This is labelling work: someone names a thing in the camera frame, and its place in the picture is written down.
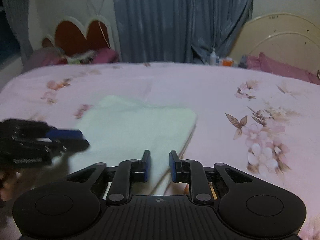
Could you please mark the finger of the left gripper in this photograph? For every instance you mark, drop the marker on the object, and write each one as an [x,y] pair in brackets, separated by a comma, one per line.
[60,134]
[70,146]

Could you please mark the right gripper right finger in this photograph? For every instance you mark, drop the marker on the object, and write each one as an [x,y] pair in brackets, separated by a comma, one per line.
[192,173]

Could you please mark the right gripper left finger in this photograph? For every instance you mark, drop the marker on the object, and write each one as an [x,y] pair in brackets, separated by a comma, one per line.
[125,174]

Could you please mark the pale green knit sweater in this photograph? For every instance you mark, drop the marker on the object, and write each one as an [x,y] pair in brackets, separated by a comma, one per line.
[118,129]

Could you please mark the person's left hand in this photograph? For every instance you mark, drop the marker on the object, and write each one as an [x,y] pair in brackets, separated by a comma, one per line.
[14,183]

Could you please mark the purple bedding pile left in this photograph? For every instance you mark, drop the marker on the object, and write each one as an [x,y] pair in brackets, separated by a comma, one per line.
[55,56]

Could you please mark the pink floral bed sheet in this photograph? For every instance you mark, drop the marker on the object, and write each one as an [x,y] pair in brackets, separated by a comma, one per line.
[260,123]

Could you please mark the red heart-shaped headboard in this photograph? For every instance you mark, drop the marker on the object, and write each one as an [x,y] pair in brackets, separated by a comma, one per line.
[73,37]

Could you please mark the white bottle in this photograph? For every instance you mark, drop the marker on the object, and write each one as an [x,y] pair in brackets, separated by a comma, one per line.
[214,59]

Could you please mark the orange container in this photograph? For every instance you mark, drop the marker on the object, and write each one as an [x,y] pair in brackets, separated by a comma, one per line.
[228,62]

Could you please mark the pink pillow by headboard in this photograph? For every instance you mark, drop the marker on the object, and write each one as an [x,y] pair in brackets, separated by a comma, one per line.
[266,64]

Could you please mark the blue curtain at left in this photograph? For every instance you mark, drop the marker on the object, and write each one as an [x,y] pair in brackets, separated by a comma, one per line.
[17,12]

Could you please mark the blue grey curtain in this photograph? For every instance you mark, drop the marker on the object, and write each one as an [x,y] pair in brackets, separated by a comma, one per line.
[185,31]

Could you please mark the cream round headboard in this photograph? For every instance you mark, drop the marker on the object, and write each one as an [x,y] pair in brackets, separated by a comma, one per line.
[284,37]

